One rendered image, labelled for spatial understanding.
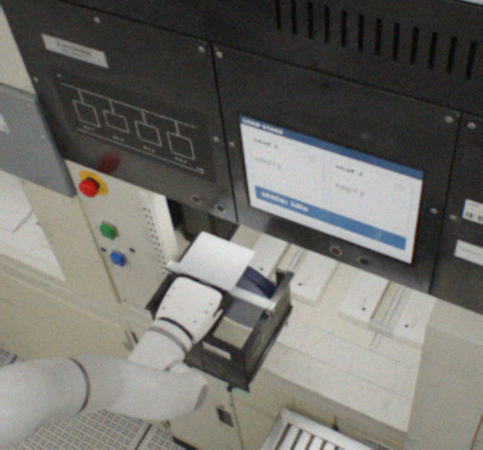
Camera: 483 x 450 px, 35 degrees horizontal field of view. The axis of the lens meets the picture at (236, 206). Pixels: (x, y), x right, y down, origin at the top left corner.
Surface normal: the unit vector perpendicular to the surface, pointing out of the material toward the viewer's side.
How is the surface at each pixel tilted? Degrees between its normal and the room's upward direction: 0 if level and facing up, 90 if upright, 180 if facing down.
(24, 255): 0
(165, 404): 60
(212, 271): 0
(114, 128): 90
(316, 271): 0
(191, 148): 90
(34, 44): 90
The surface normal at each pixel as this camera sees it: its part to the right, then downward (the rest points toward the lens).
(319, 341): -0.10, -0.63
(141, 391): 0.35, 0.09
